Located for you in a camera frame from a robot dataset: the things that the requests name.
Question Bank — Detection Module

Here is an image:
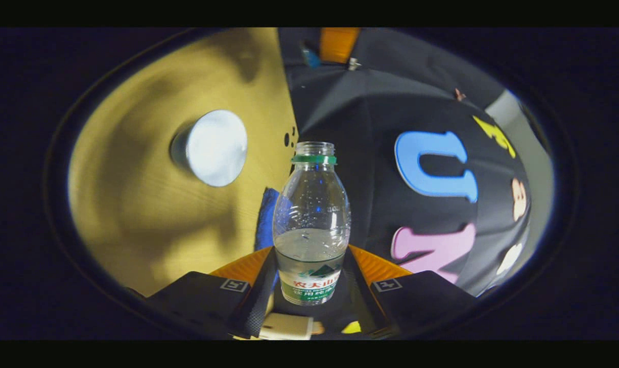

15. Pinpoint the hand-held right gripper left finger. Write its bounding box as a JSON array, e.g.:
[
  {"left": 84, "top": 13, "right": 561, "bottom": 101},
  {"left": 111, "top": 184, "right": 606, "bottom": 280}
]
[{"left": 145, "top": 246, "right": 280, "bottom": 339}]

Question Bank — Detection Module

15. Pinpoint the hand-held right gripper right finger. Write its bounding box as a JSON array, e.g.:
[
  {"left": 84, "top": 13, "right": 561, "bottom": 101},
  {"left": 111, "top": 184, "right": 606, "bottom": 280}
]
[{"left": 340, "top": 244, "right": 478, "bottom": 339}]

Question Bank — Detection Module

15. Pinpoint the clear plastic water bottle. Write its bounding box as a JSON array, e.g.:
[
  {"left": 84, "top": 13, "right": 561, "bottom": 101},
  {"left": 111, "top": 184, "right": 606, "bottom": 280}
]
[{"left": 272, "top": 142, "right": 352, "bottom": 307}]

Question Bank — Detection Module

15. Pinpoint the white toaster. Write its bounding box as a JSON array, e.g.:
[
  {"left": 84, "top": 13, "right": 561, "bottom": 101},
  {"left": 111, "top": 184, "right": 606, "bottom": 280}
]
[{"left": 258, "top": 312, "right": 315, "bottom": 341}]

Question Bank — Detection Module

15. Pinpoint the black backdrop cloth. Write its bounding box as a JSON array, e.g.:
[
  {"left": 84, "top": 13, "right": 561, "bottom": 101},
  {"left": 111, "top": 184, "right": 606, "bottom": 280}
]
[{"left": 278, "top": 28, "right": 535, "bottom": 338}]

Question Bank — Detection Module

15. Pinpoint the blue towel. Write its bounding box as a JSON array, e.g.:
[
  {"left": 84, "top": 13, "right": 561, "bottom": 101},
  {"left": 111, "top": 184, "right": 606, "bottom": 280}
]
[{"left": 254, "top": 187, "right": 281, "bottom": 252}]

